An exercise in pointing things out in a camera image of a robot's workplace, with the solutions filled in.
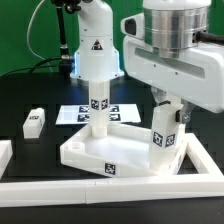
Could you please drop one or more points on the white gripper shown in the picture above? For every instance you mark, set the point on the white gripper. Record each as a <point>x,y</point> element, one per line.
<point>196,76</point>

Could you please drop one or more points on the white desk top tray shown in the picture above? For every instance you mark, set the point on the white desk top tray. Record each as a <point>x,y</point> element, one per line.
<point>126,151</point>

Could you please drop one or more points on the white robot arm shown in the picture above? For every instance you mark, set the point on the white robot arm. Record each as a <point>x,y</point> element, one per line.
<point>166,46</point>

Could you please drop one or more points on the white marker sheet with tags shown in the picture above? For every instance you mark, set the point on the white marker sheet with tags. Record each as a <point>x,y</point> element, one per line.
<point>79,114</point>

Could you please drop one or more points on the white L-shaped fence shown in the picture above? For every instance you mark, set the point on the white L-shaped fence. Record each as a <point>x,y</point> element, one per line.
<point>208,184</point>

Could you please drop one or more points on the white block left edge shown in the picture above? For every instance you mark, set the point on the white block left edge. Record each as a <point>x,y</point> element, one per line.
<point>5,155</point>

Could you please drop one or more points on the black camera stand pole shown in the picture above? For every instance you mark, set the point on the black camera stand pole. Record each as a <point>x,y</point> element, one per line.
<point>70,6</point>

